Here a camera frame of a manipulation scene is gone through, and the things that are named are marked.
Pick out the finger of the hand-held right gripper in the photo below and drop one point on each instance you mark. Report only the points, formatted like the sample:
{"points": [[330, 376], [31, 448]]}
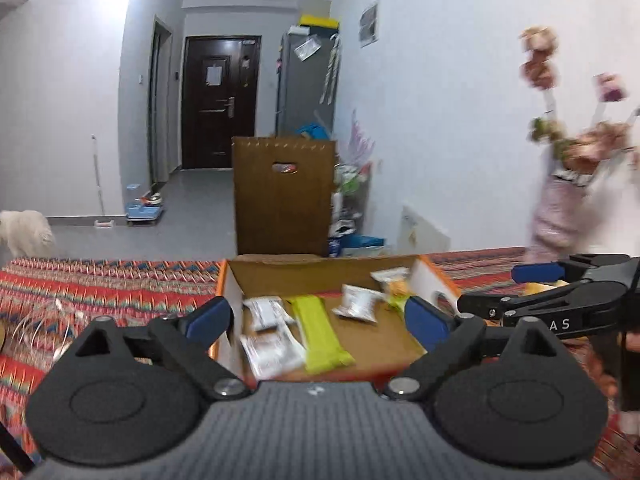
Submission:
{"points": [[482, 306], [537, 272]]}

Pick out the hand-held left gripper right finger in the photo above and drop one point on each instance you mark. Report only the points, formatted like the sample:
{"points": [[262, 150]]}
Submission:
{"points": [[425, 320]]}

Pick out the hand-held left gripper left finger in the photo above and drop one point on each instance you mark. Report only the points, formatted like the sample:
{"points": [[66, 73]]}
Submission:
{"points": [[207, 317]]}

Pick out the red cardboard box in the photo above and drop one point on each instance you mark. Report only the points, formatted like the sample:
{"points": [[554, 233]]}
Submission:
{"points": [[370, 350]]}

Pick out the pile of snack packets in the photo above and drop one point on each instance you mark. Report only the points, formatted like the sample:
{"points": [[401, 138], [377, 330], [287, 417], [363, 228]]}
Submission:
{"points": [[320, 340]]}

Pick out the pink ceramic vase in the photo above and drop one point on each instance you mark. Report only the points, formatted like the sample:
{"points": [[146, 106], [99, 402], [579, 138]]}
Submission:
{"points": [[560, 215]]}

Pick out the blue and white package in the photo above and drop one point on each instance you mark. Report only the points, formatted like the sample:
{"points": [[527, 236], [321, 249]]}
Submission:
{"points": [[357, 246]]}

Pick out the red patterned tablecloth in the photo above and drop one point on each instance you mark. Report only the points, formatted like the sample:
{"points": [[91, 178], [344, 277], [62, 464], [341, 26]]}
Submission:
{"points": [[100, 285]]}

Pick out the blue pet feeder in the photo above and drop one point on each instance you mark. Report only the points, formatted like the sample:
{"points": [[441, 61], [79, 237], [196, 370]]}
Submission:
{"points": [[145, 207]]}

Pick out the bunch of dried roses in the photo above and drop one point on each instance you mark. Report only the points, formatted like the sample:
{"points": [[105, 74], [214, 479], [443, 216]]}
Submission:
{"points": [[590, 145]]}

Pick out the storage trolley with bottles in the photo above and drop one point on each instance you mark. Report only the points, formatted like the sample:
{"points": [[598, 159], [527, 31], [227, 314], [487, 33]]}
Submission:
{"points": [[350, 200]]}

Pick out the white mop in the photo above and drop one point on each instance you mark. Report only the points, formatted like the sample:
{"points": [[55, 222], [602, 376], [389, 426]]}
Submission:
{"points": [[98, 185]]}

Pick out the dark brown entrance door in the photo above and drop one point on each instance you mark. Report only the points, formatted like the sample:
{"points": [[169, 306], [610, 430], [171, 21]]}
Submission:
{"points": [[200, 125]]}

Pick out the white dog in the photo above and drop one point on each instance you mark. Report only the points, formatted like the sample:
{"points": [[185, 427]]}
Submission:
{"points": [[25, 235]]}

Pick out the blue plastic item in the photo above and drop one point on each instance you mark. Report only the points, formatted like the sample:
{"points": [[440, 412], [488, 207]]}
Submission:
{"points": [[312, 131]]}

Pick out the grey interior door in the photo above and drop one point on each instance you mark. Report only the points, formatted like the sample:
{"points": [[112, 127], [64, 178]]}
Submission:
{"points": [[161, 105]]}

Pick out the grey refrigerator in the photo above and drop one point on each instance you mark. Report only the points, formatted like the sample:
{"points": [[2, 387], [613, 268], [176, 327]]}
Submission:
{"points": [[300, 95]]}

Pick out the paper sheet on door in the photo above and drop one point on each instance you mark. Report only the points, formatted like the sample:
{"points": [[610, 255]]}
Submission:
{"points": [[214, 75]]}

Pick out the folded hanging umbrella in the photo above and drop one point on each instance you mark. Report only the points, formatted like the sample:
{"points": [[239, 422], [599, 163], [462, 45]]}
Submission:
{"points": [[331, 70]]}

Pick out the clear plastic bag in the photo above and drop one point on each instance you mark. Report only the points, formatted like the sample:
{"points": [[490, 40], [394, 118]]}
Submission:
{"points": [[307, 48]]}

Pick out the yellow and black box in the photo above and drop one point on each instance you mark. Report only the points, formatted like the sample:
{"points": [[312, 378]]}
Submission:
{"points": [[320, 21]]}

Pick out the wall picture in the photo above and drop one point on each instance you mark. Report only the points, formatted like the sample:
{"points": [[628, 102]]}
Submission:
{"points": [[369, 24]]}

